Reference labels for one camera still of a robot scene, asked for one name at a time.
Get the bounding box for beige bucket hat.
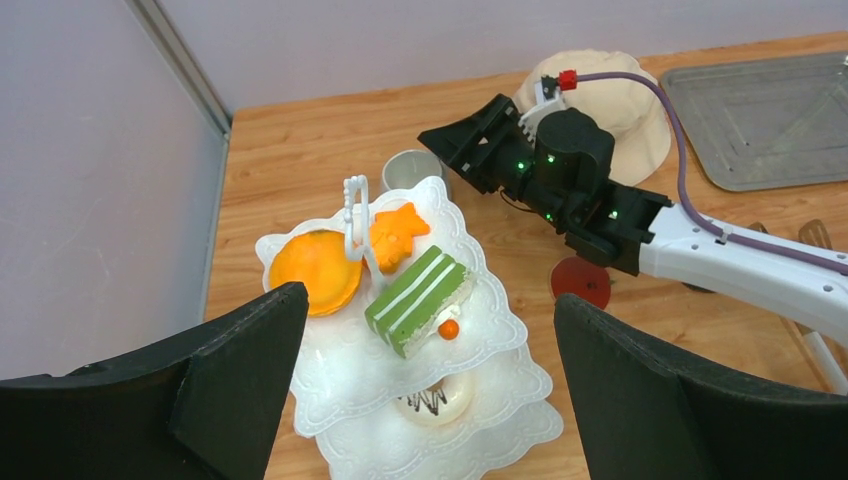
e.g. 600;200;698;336
513;49;672;186

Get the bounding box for green macaron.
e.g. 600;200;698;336
364;245;472;359

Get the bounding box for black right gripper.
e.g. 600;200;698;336
418;94;672;276

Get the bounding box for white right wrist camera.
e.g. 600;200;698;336
518;69;578;144

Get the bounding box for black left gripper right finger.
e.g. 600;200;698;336
554;294;847;479

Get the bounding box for white ceramic mug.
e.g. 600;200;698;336
380;149;453;200

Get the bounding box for orange macaron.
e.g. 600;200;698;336
268;230;364;317

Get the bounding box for white tiered dessert stand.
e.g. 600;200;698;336
255;176;564;479

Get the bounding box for white chocolate donut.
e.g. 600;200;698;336
393;372;475;427

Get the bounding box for orange star cookie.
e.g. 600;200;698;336
369;202;431;275

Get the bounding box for metal serving tray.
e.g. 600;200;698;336
661;52;847;192

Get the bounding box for dark red round coaster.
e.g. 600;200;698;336
550;256;611;309

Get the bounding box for metal food tongs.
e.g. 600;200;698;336
780;219;847;395

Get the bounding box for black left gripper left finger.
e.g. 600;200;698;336
1;283;308;479

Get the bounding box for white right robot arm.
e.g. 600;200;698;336
418;94;847;342

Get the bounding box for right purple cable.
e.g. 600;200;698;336
574;71;848;277

